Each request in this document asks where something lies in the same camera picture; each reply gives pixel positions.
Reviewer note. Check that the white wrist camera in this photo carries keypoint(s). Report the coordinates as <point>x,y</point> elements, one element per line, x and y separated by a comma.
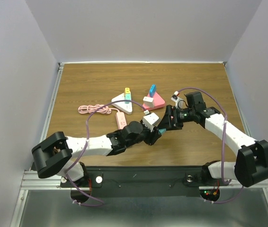
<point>150,120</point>
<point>179,102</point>

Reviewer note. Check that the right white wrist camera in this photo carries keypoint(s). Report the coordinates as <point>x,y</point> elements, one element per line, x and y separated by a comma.
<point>179,102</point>

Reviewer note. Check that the pink triangular power strip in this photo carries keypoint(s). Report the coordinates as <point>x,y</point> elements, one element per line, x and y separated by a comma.
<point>159,102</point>

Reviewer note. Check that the yellow usb charger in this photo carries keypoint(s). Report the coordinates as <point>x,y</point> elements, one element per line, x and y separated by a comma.
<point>127,90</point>

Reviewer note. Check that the pink long power strip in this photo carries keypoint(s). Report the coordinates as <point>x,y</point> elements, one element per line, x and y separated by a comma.
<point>121,120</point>

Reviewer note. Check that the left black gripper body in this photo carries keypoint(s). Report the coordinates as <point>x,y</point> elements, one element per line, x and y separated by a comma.
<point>147,136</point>

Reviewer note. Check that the white triangular power strip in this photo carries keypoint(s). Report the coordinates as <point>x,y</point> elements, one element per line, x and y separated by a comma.
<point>120,103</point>

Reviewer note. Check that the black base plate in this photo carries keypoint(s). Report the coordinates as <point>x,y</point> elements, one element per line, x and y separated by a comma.
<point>145,181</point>

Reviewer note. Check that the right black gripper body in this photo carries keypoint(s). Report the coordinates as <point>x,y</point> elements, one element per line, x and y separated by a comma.
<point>180,116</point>

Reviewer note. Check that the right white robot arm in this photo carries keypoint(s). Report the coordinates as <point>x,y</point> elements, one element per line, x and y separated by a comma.
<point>251,164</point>

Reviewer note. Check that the teal usb charger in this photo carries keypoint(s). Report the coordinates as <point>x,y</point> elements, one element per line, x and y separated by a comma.
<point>127,96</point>

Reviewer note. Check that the blue plug adapter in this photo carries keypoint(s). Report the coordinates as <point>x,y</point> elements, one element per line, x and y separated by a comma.
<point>152,90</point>

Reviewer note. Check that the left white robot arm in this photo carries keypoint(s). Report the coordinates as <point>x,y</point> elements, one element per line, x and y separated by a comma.
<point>59,154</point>

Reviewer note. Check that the aluminium frame rail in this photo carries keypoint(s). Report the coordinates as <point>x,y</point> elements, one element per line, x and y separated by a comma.
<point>50,107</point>

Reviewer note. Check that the white cube charger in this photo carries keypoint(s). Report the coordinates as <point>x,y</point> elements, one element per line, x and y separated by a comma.
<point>148,102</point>

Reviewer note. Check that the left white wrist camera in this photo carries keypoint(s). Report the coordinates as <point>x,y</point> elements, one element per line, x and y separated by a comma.
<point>150,120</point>

